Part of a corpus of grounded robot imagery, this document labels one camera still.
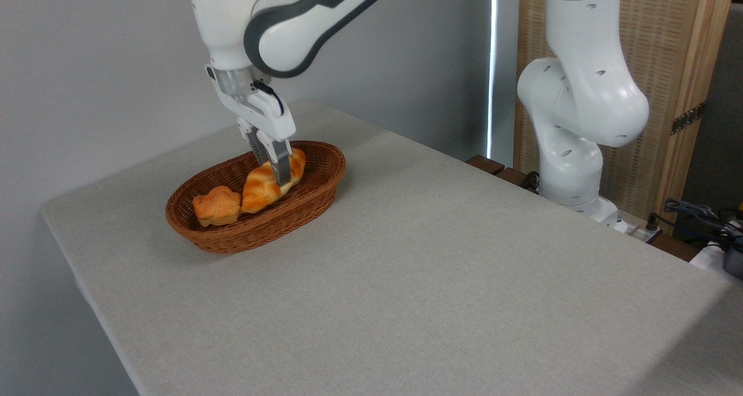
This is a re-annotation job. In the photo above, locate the bundle of dark cables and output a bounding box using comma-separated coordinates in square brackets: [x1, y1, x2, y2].
[647, 199, 743, 241]

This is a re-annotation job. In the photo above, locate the brown woven wicker basket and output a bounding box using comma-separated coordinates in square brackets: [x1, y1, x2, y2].
[165, 141, 347, 254]

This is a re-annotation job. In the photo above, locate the long braided bread loaf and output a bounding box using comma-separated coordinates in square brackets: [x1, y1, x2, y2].
[241, 147, 306, 214]

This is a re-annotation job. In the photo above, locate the round orange bread bun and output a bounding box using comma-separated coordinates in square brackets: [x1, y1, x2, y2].
[193, 186, 242, 227]

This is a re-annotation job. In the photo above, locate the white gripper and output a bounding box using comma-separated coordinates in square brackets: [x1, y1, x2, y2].
[204, 65, 297, 186]

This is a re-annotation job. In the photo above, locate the metal screen hinge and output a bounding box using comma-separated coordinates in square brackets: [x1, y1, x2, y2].
[670, 102, 706, 135]

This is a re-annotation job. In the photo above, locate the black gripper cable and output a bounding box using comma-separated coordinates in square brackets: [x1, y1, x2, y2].
[253, 81, 285, 117]

